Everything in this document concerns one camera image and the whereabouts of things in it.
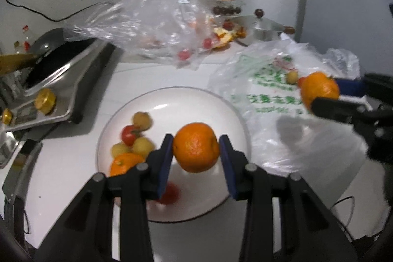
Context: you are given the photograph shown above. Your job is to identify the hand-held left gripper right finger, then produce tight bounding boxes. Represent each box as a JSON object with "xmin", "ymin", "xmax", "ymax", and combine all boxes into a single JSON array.
[{"xmin": 219, "ymin": 135, "xmax": 358, "ymax": 262}]

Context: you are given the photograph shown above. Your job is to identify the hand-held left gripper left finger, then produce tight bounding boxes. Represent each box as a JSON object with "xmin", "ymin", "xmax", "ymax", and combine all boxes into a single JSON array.
[{"xmin": 34, "ymin": 134, "xmax": 174, "ymax": 262}]

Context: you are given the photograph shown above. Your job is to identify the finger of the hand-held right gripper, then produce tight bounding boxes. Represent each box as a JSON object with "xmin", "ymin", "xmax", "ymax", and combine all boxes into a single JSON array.
[
  {"xmin": 333, "ymin": 73, "xmax": 393, "ymax": 97},
  {"xmin": 310, "ymin": 97, "xmax": 374, "ymax": 128}
]

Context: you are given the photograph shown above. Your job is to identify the orange mandarin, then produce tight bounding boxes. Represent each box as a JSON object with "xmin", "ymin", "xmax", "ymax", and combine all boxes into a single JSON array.
[
  {"xmin": 173, "ymin": 122, "xmax": 220, "ymax": 173},
  {"xmin": 299, "ymin": 72, "xmax": 341, "ymax": 110},
  {"xmin": 110, "ymin": 153, "xmax": 146, "ymax": 177}
]

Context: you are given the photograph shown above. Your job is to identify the white green printed plastic bag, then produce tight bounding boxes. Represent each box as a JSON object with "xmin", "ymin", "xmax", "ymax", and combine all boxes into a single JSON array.
[{"xmin": 207, "ymin": 36, "xmax": 373, "ymax": 177}]

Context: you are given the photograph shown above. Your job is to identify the white round plate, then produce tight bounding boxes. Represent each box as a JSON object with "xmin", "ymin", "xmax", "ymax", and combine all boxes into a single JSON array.
[{"xmin": 96, "ymin": 86, "xmax": 250, "ymax": 222}]

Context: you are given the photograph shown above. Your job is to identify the steel induction cooker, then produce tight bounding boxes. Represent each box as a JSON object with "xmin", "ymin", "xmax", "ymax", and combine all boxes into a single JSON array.
[{"xmin": 0, "ymin": 38, "xmax": 116, "ymax": 131}]

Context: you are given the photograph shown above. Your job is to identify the orange peel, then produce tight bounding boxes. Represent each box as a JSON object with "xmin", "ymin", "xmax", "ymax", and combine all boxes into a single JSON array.
[{"xmin": 212, "ymin": 27, "xmax": 247, "ymax": 49}]

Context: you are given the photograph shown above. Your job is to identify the clear box of dark fruit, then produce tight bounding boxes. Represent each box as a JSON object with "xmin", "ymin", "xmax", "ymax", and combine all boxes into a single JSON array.
[{"xmin": 213, "ymin": 0, "xmax": 243, "ymax": 16}]

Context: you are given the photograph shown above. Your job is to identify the black frying pan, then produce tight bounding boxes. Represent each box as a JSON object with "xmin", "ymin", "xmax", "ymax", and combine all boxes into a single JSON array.
[{"xmin": 26, "ymin": 28, "xmax": 99, "ymax": 87}]

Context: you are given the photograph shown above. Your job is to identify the clear crumpled plastic bag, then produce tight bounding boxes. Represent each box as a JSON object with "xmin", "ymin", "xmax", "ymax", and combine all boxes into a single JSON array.
[{"xmin": 63, "ymin": 0, "xmax": 222, "ymax": 70}]

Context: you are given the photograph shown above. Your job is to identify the small gold cooker knob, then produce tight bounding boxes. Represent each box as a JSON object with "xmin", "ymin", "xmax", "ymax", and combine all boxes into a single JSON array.
[{"xmin": 0, "ymin": 109, "xmax": 13, "ymax": 125}]

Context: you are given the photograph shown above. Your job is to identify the thin black cable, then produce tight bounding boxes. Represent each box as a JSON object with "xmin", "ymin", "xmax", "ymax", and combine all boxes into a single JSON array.
[
  {"xmin": 4, "ymin": 197, "xmax": 32, "ymax": 235},
  {"xmin": 331, "ymin": 196, "xmax": 357, "ymax": 239}
]

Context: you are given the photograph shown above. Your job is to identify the gold pan handle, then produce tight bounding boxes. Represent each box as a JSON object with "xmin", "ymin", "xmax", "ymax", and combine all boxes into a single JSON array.
[{"xmin": 0, "ymin": 54, "xmax": 39, "ymax": 74}]

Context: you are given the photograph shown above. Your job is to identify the black power cable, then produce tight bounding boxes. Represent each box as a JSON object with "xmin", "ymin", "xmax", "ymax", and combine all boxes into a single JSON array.
[{"xmin": 4, "ymin": 0, "xmax": 115, "ymax": 22}]

